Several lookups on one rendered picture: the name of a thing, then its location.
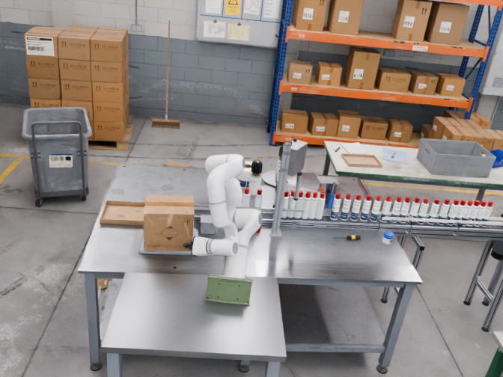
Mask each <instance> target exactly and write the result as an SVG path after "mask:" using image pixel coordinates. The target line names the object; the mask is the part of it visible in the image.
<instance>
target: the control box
mask: <svg viewBox="0 0 503 377"><path fill-rule="evenodd" d="M307 146H308V143H306V142H304V141H299V140H297V142H296V143H294V142H293V141H292V146H291V151H290V161H289V166H288V169H287V175H289V176H292V177H293V176H294V175H296V174H297V173H299V172H300V171H301V170H302V169H303V168H304V164H305V155H306V150H307Z"/></svg>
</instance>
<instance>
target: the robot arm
mask: <svg viewBox="0 0 503 377"><path fill-rule="evenodd" d="M204 165H205V170H206V172H207V173H208V175H209V176H208V178H207V194H208V199H209V205H210V213H211V218H212V223H213V225H214V226H215V227H223V229H224V231H225V239H208V238H204V237H196V236H194V239H193V240H192V241H191V242H190V243H186V244H183V247H185V248H189V249H190V251H191V255H192V256H195V255H196V256H208V255H211V256H214V255H223V256H226V261H225V272H224V276H223V277H230V278H242V279H248V278H249V275H246V263H247V256H248V249H249V240H250V238H251V237H252V236H253V235H254V234H255V233H256V231H257V230H258V229H259V228H260V226H261V224H262V215H261V213H260V212H259V211H258V210H256V209H237V208H236V206H238V205H239V204H240V202H241V200H242V198H243V193H242V189H241V187H240V183H239V181H238V180H237V179H236V178H235V177H236V176H238V175H239V174H240V173H242V172H243V170H244V168H245V166H246V161H245V159H244V158H243V157H242V156H241V155H238V154H227V155H215V156H210V157H208V158H207V160H206V162H205V164H204ZM237 229H242V230H241V231H240V232H238V231H237ZM192 245H193V247H192Z"/></svg>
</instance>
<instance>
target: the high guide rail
mask: <svg viewBox="0 0 503 377"><path fill-rule="evenodd" d="M194 207H210V205H200V204H194ZM236 208H237V209H256V210H272V211H274V210H275V208H261V207H245V206H236ZM282 211H288V212H304V210H303V209H282Z"/></svg>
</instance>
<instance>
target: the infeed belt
mask: <svg viewBox="0 0 503 377"><path fill-rule="evenodd" d="M194 215H198V216H201V215H211V213H210V210H206V211H205V209H194ZM261 215H262V218H263V219H273V216H274V213H268V212H265V213H263V212H261ZM360 218H361V217H358V219H357V221H351V220H350V217H347V220H346V221H342V220H341V219H340V216H338V219H337V220H336V221H333V220H332V219H330V216H322V219H320V220H317V219H316V218H315V219H309V218H308V219H302V218H299V219H297V218H294V217H293V218H288V217H286V218H281V220H297V221H328V222H345V223H362V224H379V222H378V221H377V222H372V221H370V218H368V219H367V221H366V222H363V221H360Z"/></svg>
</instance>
